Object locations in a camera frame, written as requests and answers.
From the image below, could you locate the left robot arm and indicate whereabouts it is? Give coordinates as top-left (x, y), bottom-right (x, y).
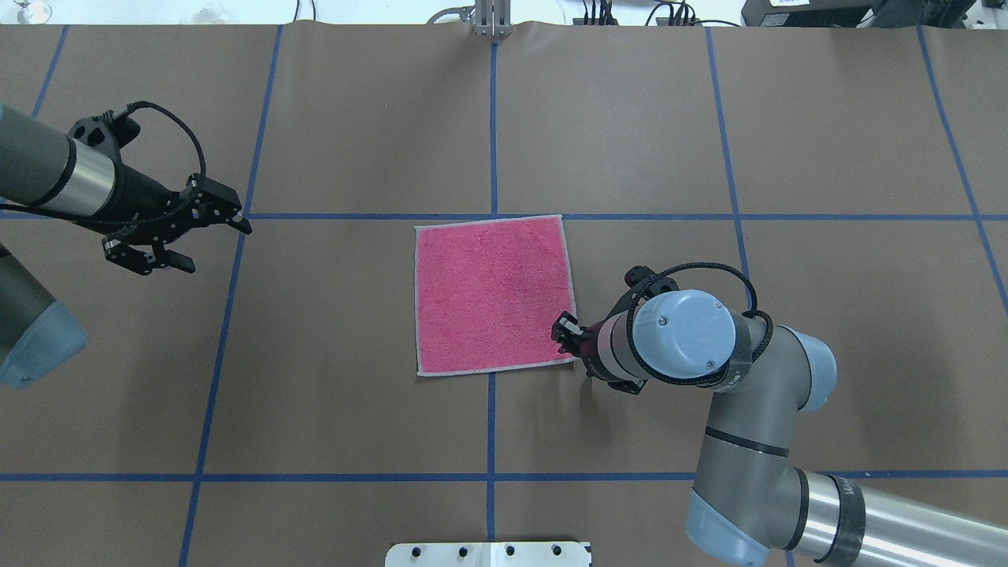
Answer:
top-left (1, 101), bottom-right (252, 390)

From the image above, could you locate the aluminium frame post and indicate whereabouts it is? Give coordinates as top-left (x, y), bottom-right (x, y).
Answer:
top-left (471, 0), bottom-right (513, 39)

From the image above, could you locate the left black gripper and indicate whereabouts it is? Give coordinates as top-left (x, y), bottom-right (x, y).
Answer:
top-left (101, 169), bottom-right (253, 276)

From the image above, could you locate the pink and grey towel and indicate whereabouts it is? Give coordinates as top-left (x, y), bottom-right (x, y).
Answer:
top-left (414, 215), bottom-right (576, 377)

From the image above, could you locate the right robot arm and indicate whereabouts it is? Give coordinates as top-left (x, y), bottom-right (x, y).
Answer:
top-left (551, 288), bottom-right (1006, 566)

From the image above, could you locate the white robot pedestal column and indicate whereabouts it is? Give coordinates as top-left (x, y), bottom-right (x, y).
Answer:
top-left (384, 541), bottom-right (594, 566)

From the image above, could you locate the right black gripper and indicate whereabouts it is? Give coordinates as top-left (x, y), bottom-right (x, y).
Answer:
top-left (551, 312), bottom-right (631, 387)

